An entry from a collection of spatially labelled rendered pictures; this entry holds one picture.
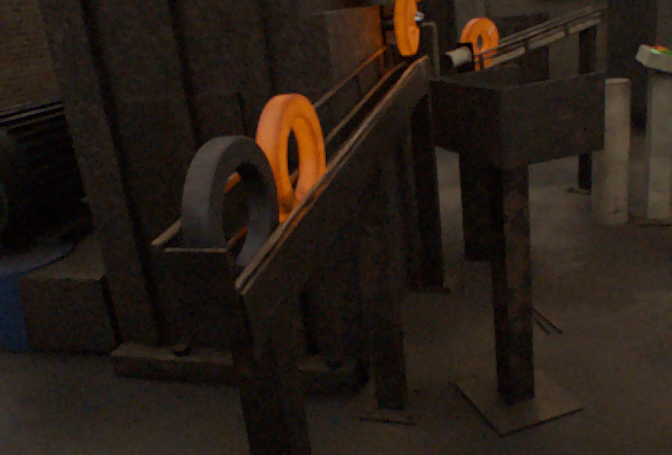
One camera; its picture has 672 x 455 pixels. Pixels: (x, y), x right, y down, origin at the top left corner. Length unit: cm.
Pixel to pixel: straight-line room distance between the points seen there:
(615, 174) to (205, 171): 190
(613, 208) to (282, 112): 177
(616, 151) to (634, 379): 100
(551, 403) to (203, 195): 102
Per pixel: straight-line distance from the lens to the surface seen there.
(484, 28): 221
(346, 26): 141
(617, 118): 234
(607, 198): 242
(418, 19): 171
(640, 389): 157
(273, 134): 81
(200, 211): 65
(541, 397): 149
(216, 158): 67
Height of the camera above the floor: 88
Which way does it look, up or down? 17 degrees down
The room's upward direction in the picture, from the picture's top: 7 degrees counter-clockwise
